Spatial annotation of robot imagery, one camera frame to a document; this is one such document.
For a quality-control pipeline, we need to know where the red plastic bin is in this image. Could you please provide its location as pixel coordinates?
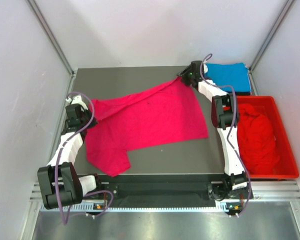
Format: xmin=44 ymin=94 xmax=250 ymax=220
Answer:
xmin=237 ymin=96 xmax=299 ymax=179

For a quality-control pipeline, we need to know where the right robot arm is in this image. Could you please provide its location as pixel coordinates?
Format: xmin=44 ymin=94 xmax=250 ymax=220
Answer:
xmin=178 ymin=59 xmax=252 ymax=201

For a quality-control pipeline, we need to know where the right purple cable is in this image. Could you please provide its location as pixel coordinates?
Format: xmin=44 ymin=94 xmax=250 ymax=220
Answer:
xmin=199 ymin=52 xmax=252 ymax=217

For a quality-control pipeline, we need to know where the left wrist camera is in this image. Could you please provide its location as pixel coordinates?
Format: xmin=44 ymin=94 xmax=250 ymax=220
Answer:
xmin=65 ymin=94 xmax=89 ymax=110

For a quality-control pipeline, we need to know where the aluminium front rail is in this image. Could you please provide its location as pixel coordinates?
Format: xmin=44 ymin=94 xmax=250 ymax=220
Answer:
xmin=29 ymin=181 xmax=300 ymax=204

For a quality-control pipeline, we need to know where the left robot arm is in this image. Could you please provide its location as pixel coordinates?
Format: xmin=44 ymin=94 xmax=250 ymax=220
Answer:
xmin=37 ymin=103 xmax=104 ymax=210

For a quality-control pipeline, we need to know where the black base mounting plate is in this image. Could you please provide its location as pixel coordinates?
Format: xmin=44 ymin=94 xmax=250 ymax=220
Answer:
xmin=97 ymin=173 xmax=248 ymax=207

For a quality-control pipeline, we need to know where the pink t shirt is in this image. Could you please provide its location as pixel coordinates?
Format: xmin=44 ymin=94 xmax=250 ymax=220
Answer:
xmin=84 ymin=77 xmax=209 ymax=177

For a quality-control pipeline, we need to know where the red t shirts pile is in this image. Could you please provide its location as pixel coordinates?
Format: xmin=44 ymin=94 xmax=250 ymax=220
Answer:
xmin=237 ymin=103 xmax=280 ymax=175

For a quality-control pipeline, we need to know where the left aluminium frame post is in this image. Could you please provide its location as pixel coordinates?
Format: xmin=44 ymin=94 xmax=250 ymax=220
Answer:
xmin=24 ymin=0 xmax=75 ymax=77

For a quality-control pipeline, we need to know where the folded blue t shirt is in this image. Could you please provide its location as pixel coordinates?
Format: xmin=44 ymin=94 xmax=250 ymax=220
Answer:
xmin=205 ymin=62 xmax=251 ymax=92

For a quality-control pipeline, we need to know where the aluminium frame post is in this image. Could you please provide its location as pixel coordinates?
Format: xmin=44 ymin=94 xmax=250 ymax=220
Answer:
xmin=24 ymin=0 xmax=75 ymax=77
xmin=249 ymin=0 xmax=296 ymax=72

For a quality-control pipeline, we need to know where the right aluminium frame post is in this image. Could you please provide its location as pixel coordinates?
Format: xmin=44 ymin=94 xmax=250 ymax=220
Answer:
xmin=249 ymin=0 xmax=296 ymax=72

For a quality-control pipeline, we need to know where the grey slotted cable duct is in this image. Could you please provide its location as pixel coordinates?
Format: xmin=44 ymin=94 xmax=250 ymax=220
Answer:
xmin=39 ymin=201 xmax=243 ymax=213

